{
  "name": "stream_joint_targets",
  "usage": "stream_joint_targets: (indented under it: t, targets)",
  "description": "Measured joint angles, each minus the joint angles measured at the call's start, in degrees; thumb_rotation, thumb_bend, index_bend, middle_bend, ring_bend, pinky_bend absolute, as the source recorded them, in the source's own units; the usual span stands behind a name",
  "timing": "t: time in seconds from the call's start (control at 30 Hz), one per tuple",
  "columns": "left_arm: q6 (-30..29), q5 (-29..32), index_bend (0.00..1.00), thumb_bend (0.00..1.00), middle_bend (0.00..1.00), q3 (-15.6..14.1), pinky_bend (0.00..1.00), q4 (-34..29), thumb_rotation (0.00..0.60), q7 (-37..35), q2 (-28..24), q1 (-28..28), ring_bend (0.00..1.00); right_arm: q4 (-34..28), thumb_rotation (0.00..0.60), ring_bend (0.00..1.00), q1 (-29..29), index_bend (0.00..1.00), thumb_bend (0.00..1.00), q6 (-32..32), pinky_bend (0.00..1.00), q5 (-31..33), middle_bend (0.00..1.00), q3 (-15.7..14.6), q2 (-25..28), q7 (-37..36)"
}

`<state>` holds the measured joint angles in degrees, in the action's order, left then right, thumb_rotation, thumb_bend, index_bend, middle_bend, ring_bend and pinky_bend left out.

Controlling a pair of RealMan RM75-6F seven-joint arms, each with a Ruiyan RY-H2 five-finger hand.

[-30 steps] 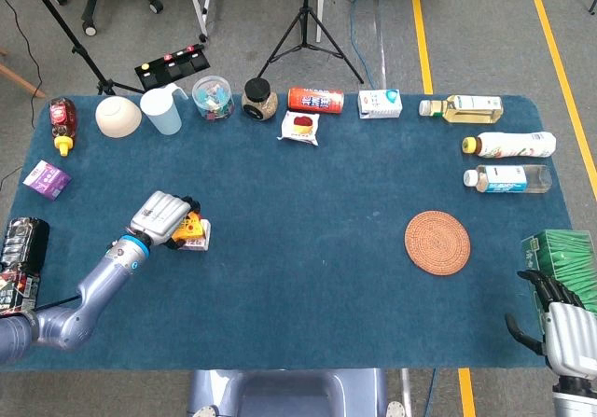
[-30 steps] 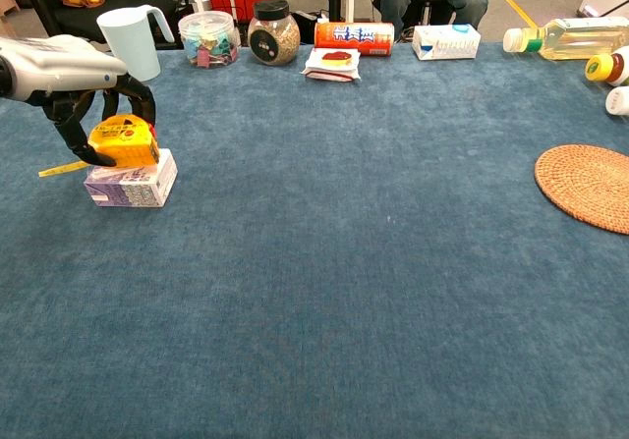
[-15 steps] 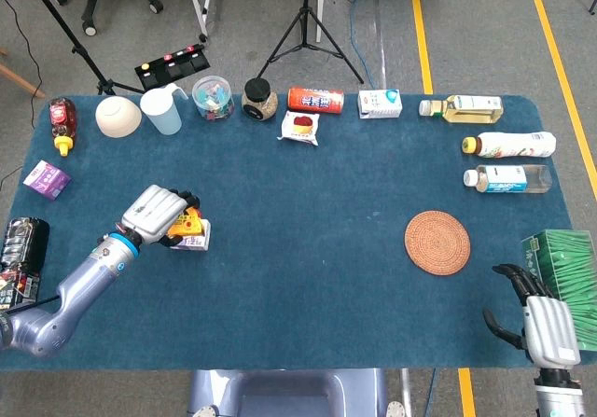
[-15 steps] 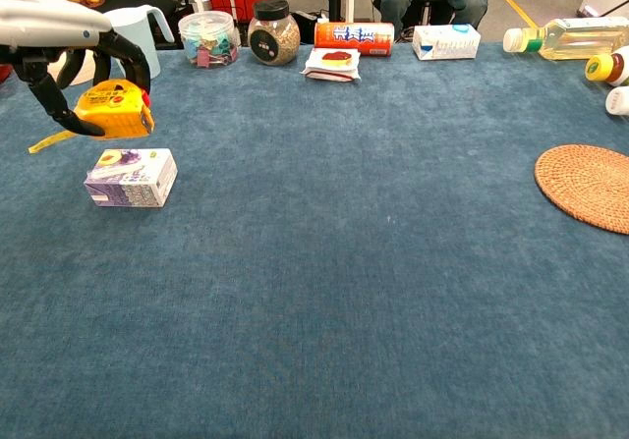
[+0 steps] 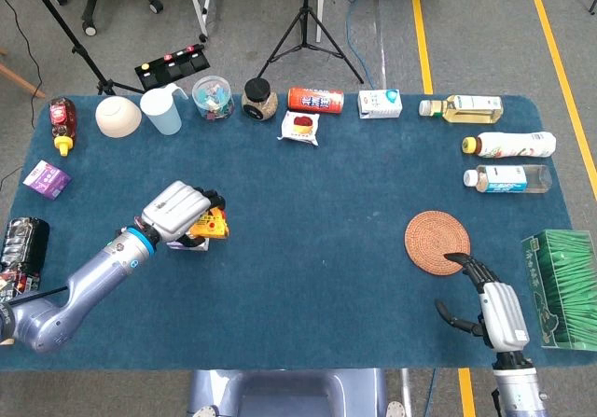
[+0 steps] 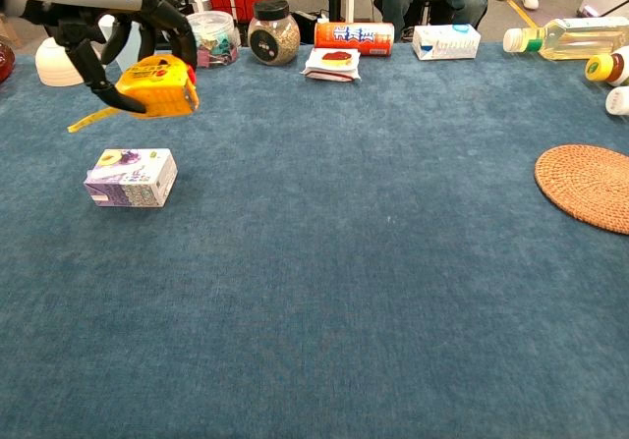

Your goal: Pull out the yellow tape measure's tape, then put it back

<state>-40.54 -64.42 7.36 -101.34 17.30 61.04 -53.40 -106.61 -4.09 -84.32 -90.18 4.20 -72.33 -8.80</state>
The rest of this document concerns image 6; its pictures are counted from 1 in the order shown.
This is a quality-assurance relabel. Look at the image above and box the yellow tape measure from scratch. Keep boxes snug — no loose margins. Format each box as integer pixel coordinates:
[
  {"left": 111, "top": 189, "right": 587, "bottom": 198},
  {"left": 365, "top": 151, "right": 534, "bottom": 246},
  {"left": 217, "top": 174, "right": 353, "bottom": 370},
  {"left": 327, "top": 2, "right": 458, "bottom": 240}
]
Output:
[{"left": 67, "top": 54, "right": 200, "bottom": 134}]

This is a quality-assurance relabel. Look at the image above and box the wooden furniture piece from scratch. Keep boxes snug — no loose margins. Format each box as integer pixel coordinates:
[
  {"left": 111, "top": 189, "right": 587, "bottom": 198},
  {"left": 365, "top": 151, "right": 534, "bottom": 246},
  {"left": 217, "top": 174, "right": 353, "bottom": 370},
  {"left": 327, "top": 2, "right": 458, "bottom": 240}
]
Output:
[{"left": 0, "top": 12, "right": 24, "bottom": 50}]

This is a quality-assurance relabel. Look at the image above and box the white upturned bowl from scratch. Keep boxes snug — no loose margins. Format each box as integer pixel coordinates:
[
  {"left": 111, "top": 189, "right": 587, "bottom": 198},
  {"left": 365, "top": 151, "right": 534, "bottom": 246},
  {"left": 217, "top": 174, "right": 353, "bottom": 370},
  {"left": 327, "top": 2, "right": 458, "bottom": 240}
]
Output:
[{"left": 34, "top": 36, "right": 107, "bottom": 88}]

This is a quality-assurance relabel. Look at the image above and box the pale blue plastic pitcher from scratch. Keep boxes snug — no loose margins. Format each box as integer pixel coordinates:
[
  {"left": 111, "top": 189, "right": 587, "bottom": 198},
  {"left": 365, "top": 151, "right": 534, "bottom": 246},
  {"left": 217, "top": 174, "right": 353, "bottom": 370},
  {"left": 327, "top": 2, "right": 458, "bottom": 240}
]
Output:
[{"left": 97, "top": 14, "right": 144, "bottom": 75}]

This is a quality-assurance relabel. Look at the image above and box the clear jar of binder clips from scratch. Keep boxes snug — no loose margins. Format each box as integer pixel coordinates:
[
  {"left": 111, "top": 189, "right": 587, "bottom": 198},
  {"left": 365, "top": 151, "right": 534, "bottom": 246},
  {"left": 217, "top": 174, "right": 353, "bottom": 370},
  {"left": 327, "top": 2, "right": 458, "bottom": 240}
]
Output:
[{"left": 185, "top": 10, "right": 242, "bottom": 69}]

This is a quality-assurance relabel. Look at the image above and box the purple white drink carton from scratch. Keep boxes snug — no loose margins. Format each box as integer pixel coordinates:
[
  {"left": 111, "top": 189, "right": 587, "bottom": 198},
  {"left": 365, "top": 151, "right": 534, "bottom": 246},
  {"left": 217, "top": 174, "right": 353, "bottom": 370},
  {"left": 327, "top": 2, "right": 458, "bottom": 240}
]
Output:
[{"left": 83, "top": 147, "right": 179, "bottom": 209}]

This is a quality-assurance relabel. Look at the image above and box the black-lidded glass seed jar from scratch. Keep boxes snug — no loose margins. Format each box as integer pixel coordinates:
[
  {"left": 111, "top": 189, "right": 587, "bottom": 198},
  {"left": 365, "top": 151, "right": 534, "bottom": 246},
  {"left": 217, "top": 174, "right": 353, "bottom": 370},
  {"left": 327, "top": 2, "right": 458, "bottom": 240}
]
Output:
[{"left": 247, "top": 0, "right": 302, "bottom": 67}]

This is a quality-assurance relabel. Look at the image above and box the packaged cake snack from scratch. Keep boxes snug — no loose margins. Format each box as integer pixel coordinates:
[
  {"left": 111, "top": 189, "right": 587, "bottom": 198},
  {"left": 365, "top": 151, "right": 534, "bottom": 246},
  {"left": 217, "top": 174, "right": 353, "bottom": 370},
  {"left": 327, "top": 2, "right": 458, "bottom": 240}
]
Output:
[{"left": 301, "top": 47, "right": 363, "bottom": 83}]

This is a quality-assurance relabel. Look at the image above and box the orange red drink can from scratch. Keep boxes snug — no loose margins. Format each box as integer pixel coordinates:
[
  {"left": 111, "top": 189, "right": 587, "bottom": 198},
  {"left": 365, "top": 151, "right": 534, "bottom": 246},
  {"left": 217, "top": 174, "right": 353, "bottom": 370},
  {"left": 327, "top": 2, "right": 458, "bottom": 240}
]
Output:
[{"left": 314, "top": 21, "right": 396, "bottom": 58}]

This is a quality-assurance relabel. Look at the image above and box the swivel stool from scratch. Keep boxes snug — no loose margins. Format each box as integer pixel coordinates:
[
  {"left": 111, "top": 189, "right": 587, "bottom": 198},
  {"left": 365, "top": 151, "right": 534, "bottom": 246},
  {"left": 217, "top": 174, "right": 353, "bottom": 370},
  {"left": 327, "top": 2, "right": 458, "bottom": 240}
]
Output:
[{"left": 407, "top": 0, "right": 446, "bottom": 30}]

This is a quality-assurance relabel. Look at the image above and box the blue table mat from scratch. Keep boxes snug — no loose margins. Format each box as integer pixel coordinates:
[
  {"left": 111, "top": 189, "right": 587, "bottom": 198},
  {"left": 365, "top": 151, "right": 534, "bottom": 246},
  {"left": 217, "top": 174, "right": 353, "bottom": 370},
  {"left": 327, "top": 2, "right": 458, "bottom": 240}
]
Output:
[{"left": 0, "top": 40, "right": 629, "bottom": 439}]

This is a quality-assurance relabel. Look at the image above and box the white blue milk carton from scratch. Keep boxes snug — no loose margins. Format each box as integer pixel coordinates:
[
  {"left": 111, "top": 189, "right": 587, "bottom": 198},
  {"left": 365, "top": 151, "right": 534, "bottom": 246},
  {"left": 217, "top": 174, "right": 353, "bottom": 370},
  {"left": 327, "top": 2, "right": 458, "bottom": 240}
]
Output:
[{"left": 411, "top": 24, "right": 483, "bottom": 62}]

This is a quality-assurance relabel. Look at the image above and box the yellow liquid bottle white cap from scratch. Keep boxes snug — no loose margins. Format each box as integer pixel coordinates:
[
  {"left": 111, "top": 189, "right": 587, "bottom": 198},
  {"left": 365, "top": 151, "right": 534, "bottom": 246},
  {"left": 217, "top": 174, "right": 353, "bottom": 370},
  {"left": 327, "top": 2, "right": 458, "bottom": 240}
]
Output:
[{"left": 502, "top": 16, "right": 629, "bottom": 62}]

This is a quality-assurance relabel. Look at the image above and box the round woven coaster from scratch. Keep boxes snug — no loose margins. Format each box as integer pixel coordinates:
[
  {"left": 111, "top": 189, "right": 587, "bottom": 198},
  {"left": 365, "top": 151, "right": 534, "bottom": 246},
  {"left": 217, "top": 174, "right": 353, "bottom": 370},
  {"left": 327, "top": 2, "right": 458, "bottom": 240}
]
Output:
[{"left": 534, "top": 144, "right": 629, "bottom": 236}]

